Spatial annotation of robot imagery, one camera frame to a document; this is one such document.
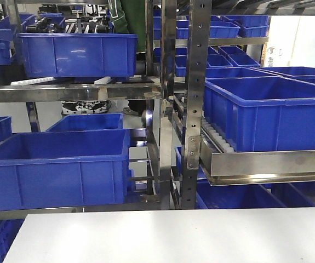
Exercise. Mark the stainless steel shelf rack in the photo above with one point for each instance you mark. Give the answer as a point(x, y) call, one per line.
point(174, 160)

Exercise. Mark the right blue plastic bin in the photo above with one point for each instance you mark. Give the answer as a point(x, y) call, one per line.
point(257, 114)

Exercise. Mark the person in green shirt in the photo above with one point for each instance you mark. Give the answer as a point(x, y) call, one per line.
point(128, 17)

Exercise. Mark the large blue plastic bin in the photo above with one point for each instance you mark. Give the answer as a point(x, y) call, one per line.
point(64, 169)

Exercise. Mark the upper blue plastic bin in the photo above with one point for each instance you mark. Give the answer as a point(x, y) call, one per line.
point(78, 54)

